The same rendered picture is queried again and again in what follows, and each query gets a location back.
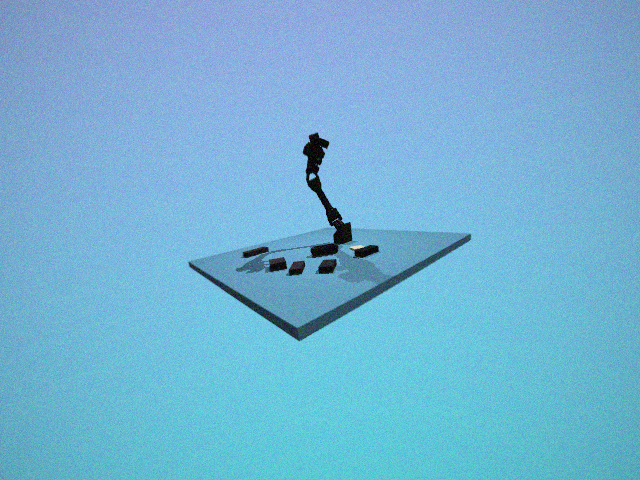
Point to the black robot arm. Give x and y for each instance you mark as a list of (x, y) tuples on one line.
[(315, 184)]

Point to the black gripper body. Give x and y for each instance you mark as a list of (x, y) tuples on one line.
[(314, 168)]

